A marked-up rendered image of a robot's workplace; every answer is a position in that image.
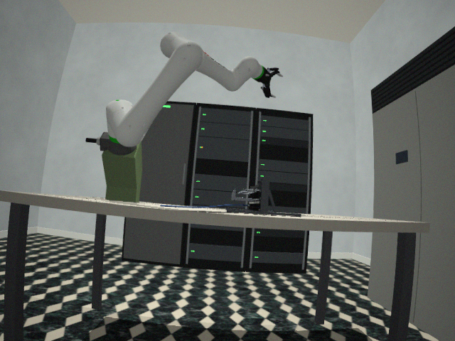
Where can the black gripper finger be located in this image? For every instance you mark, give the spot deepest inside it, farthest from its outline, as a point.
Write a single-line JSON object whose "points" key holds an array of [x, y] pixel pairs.
{"points": [[275, 72], [266, 90]]}

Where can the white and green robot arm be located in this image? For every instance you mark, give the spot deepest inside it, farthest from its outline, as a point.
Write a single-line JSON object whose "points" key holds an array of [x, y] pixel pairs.
{"points": [[129, 123]]}

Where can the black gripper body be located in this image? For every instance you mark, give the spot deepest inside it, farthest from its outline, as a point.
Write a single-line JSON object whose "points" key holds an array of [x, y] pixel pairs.
{"points": [[268, 79]]}

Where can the dark grey metal rack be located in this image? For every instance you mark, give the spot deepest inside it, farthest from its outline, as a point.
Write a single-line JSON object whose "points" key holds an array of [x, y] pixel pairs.
{"points": [[262, 198]]}

